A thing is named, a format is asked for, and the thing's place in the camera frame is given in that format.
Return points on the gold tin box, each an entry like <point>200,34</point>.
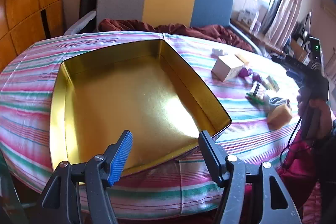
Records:
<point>118,98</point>

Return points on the striped tablecloth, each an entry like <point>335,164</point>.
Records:
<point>31,108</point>

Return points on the green snack packet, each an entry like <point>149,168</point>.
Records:
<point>254,98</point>

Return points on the white grey cloth roll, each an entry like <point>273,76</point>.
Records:
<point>278,101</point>

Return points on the purple snack packet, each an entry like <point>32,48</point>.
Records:
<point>257,77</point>
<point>244,72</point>

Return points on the wooden wardrobe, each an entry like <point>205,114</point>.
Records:
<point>23,3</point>

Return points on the dark red cloth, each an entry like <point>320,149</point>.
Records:
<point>210,32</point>

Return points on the small white object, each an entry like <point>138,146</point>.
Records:
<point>218,52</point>

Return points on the yellow packet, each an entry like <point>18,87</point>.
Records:
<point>242,58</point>

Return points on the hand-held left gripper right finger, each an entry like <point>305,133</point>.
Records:
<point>210,155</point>

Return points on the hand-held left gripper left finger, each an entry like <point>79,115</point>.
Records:
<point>120,158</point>

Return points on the red quilted clothing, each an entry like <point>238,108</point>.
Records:
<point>299,169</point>

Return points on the white cardboard box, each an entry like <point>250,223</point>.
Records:
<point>225,66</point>

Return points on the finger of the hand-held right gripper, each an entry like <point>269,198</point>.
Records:
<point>291,62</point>
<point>295,77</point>

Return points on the person's right hand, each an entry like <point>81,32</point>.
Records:
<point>321,119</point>

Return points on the packet with dark label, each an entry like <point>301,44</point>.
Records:
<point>257,89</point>

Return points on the yellow sponge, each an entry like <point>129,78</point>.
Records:
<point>279,116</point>

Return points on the person's right forearm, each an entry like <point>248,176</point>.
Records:
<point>326,158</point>

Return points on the white box with print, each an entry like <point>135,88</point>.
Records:
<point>248,18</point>

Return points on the wooden desk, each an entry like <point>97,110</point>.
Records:
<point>257,35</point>

